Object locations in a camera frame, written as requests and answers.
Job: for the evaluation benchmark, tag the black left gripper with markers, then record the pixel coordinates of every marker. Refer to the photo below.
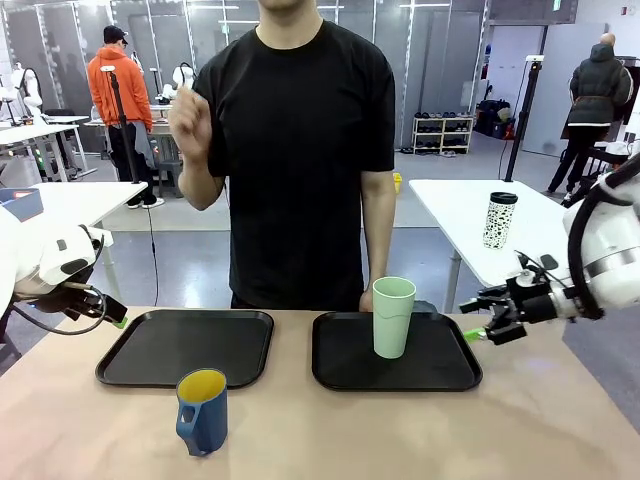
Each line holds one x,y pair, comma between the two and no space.
82,302

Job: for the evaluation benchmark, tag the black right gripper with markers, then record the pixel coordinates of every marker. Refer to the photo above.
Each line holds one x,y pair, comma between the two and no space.
537,306

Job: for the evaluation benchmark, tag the pale green tall cup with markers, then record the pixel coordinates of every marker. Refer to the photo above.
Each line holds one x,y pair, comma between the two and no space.
394,330

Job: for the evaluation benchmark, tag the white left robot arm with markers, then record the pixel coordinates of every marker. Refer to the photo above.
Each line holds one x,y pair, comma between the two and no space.
30,260

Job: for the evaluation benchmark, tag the person's left forearm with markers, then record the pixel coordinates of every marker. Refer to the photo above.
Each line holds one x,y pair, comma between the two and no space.
378,250

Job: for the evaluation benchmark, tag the person's right forearm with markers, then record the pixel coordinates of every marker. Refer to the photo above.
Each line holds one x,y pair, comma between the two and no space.
197,187

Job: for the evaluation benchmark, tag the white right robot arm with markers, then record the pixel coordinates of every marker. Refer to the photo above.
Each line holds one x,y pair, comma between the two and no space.
615,260

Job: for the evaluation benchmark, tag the person's left hand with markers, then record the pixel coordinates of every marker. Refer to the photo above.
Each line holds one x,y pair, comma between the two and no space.
367,302

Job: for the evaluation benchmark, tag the person's right hand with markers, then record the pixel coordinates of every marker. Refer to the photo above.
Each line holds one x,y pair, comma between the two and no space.
190,125

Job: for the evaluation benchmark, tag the white table leg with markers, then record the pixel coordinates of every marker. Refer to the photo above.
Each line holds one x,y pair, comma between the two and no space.
455,280

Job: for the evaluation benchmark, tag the black plastic serving tray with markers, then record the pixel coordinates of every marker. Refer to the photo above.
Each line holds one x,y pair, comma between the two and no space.
175,345
350,365

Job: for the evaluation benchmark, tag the black white patterned tumbler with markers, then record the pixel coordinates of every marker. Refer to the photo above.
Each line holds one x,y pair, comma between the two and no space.
499,225

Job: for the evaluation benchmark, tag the white table with blue box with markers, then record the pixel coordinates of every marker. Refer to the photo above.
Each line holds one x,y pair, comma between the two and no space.
75,200

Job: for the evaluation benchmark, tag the white table with tumbler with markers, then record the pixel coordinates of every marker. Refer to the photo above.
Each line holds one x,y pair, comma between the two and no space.
450,210

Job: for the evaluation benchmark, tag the blue box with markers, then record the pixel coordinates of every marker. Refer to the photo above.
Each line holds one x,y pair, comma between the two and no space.
22,207

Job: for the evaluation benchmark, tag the grey step stool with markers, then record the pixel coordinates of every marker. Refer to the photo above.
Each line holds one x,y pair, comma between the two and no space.
167,170

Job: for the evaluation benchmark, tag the blue mug yellow inside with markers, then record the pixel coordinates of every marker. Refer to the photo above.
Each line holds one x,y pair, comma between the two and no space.
210,425

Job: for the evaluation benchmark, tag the small yellow object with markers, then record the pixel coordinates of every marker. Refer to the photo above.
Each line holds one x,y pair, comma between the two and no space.
397,184

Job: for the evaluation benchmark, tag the white shoe rack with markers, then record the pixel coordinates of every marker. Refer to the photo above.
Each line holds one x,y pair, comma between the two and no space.
443,133

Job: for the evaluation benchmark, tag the pile of dark bags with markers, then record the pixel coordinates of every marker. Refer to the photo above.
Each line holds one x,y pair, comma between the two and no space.
492,122

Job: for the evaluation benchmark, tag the white background desk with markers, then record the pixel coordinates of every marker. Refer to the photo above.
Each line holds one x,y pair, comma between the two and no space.
30,131

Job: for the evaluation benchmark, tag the person in orange hoodie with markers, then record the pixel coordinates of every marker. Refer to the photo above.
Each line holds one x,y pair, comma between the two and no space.
120,85

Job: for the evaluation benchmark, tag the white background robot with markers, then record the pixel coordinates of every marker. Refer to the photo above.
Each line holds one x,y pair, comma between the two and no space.
30,90
181,75

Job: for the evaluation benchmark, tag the black tripod white sensor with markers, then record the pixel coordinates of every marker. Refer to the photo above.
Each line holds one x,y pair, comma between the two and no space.
534,60
108,68

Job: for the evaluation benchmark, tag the person in black t-shirt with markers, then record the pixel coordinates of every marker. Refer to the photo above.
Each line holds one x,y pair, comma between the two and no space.
300,150

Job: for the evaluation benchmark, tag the person in dark jacket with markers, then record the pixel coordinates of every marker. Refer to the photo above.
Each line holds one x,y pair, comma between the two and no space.
597,90

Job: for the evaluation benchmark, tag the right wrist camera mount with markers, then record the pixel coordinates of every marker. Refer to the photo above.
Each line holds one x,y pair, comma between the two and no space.
535,272

